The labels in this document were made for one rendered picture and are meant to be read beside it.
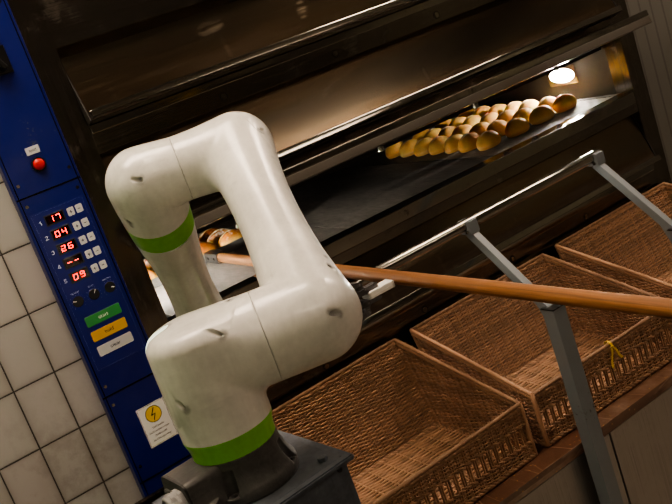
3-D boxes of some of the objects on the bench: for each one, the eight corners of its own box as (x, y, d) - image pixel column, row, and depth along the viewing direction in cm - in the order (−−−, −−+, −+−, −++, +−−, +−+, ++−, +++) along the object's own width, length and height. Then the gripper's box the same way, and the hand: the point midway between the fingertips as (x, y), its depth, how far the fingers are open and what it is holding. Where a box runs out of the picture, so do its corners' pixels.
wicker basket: (266, 523, 246) (229, 432, 240) (423, 419, 273) (394, 334, 266) (370, 584, 205) (329, 476, 198) (543, 454, 232) (512, 355, 225)
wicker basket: (433, 413, 275) (404, 329, 268) (565, 329, 300) (541, 250, 293) (548, 450, 233) (517, 352, 226) (690, 349, 258) (666, 258, 251)
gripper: (280, 300, 190) (371, 253, 201) (302, 357, 193) (390, 308, 204) (298, 303, 183) (391, 255, 194) (320, 362, 186) (410, 311, 197)
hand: (378, 289), depth 197 cm, fingers closed
